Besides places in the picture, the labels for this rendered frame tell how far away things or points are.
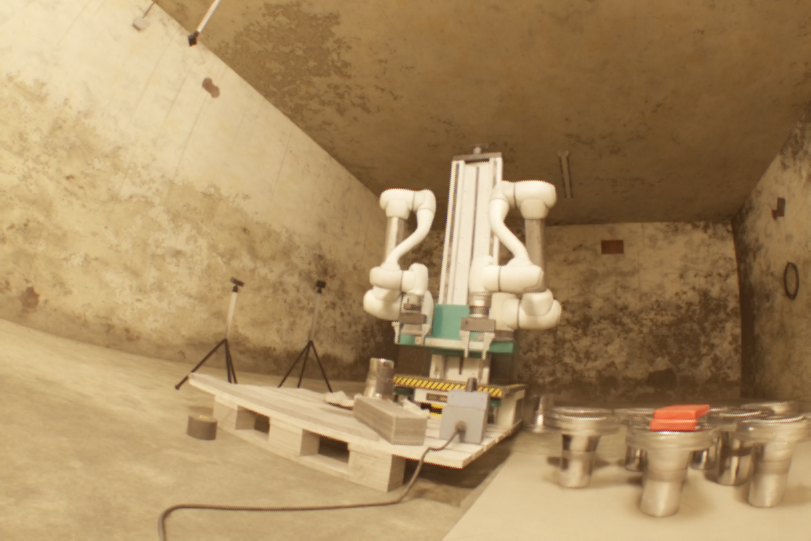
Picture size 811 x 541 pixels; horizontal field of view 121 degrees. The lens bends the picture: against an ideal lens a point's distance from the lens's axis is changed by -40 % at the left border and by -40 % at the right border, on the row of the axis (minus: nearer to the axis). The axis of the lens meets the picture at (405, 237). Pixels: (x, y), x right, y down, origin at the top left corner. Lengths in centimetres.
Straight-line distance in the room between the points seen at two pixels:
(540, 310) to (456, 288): 62
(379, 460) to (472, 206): 178
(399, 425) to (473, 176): 185
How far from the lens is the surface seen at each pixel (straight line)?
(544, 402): 270
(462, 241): 242
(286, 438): 135
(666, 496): 112
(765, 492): 123
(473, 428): 130
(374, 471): 117
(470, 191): 255
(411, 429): 116
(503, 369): 233
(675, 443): 101
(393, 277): 188
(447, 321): 224
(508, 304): 201
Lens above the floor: 39
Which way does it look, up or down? 19 degrees up
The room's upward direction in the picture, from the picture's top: 8 degrees clockwise
